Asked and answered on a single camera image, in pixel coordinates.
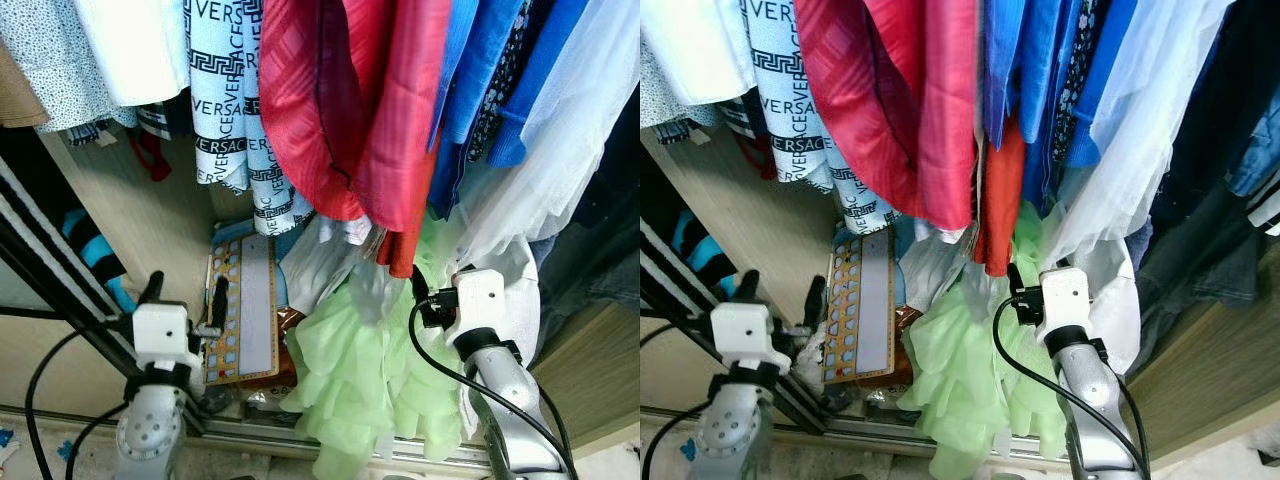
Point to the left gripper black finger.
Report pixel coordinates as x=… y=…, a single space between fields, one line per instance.
x=815 y=302
x=153 y=288
x=746 y=288
x=218 y=303

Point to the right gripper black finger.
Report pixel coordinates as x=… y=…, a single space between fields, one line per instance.
x=1016 y=278
x=421 y=282

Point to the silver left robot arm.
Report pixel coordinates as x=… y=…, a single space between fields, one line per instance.
x=730 y=430
x=150 y=430

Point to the wooden board with coloured dots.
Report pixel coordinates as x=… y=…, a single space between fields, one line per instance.
x=872 y=310
x=255 y=310

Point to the blue black striped item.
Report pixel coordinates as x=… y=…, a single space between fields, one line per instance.
x=705 y=250
x=95 y=255

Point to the light wood wardrobe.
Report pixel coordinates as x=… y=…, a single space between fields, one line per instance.
x=140 y=220
x=760 y=220

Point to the white crumpled garment cover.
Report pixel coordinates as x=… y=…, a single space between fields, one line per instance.
x=935 y=260
x=325 y=260

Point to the teal fabric case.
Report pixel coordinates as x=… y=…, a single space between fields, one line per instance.
x=908 y=235
x=290 y=245

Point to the light green tulle dress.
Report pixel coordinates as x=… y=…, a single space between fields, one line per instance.
x=960 y=370
x=350 y=370

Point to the metal wardrobe floor track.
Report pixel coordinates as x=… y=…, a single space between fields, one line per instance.
x=860 y=430
x=260 y=432

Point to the dark navy hanging garment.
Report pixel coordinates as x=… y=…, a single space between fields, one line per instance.
x=1210 y=200
x=600 y=260

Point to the dark plaid hanging garment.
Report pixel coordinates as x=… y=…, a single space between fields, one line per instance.
x=165 y=120
x=740 y=118

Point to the white sheer hanging garment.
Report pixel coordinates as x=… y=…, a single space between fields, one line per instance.
x=580 y=150
x=1150 y=150

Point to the red striped hanging garment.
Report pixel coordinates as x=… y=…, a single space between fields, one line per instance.
x=340 y=100
x=890 y=100

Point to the pale blue lettered print garment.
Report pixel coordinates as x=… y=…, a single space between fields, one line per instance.
x=220 y=80
x=790 y=80

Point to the white dotted hanging shirt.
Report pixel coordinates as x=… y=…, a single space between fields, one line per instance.
x=50 y=60
x=665 y=90

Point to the bright blue hanging shirt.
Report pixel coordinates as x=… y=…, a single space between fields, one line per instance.
x=480 y=60
x=1025 y=60

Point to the blue shirt with printed trim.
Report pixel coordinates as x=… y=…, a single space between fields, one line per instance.
x=1105 y=60
x=545 y=60

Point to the tan woven garment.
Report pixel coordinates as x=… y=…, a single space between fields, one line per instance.
x=18 y=95

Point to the plain white hanging garment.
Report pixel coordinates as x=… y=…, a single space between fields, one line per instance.
x=135 y=45
x=700 y=45

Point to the black white striped garment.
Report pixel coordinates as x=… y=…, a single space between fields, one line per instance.
x=1268 y=210

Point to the blue denim garment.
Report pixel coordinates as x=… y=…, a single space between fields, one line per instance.
x=1260 y=140

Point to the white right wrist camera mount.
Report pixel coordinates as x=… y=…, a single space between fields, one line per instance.
x=480 y=300
x=1065 y=298

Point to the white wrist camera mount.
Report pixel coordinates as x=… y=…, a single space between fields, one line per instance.
x=742 y=332
x=480 y=300
x=160 y=332
x=1065 y=298

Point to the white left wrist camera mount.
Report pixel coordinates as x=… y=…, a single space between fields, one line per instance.
x=160 y=332
x=742 y=332

